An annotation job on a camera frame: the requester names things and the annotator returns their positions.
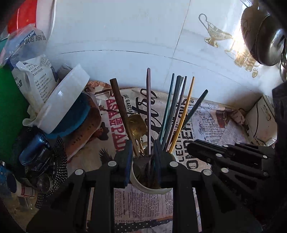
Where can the bundle of mixed chopsticks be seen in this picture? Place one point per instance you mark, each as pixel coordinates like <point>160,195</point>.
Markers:
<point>118,100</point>

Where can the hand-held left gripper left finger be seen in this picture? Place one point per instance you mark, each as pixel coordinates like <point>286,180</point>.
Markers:
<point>125,165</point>

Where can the blue can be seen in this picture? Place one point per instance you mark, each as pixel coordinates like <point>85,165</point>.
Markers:
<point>33,149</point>

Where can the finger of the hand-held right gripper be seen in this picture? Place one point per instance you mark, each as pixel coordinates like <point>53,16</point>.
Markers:
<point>206,150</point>
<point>242,170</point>

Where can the green plastic container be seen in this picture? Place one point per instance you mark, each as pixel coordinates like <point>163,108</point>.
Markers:
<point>11,112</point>

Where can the white powder bag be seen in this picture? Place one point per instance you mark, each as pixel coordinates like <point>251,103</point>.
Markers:
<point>35,78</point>

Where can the brown bowl in plastic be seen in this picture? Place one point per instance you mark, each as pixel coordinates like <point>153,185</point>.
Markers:
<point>89,130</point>

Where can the small glass jar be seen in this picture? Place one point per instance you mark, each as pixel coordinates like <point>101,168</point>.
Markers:
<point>44,183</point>

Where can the white plastic container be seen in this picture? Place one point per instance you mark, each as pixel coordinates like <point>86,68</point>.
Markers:
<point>65,94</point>

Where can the light bamboo chopstick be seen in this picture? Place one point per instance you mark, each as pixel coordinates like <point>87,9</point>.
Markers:
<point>182,112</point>

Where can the black perforated mesh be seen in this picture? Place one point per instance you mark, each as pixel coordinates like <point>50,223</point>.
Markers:
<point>59,170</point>

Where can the white bottle blue cap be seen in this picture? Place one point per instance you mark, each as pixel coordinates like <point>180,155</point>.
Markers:
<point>22,190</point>

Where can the black wok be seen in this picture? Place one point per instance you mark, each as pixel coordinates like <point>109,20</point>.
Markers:
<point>266,40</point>

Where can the white ceramic cup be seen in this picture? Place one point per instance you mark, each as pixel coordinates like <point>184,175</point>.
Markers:
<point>135,179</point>

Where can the gold metal spoon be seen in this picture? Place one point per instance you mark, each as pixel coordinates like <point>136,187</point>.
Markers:
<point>136,126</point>

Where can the newspaper print tablecloth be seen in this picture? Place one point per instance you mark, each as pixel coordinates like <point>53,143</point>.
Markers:
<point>206,125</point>

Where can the blue bowl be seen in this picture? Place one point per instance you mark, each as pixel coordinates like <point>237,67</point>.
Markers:
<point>76,116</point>

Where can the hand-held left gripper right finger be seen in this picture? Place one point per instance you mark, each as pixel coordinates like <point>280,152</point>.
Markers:
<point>158,170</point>

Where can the clear plastic bag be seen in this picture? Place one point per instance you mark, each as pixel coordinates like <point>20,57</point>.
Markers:
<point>24,44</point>

